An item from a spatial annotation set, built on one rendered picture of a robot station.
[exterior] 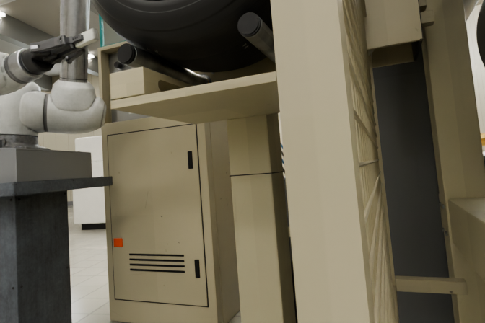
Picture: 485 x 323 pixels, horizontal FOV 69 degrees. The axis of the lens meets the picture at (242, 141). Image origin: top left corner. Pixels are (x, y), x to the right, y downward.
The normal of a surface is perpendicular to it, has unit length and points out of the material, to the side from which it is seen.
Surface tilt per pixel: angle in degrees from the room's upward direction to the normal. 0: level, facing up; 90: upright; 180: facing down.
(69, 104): 105
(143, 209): 90
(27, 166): 90
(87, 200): 90
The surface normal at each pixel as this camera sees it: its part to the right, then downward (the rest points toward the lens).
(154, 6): -0.40, 0.14
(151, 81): 0.92, -0.10
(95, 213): -0.22, -0.06
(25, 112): 0.44, -0.03
